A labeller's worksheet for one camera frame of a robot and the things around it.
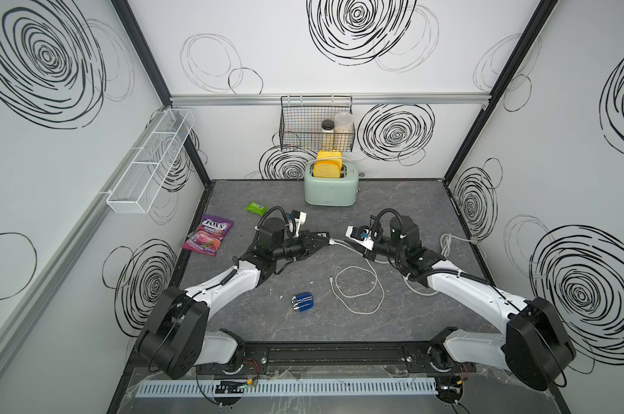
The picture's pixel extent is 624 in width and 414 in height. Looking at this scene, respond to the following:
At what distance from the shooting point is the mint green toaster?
3.41ft

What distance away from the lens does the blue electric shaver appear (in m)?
0.82

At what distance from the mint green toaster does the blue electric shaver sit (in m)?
0.42
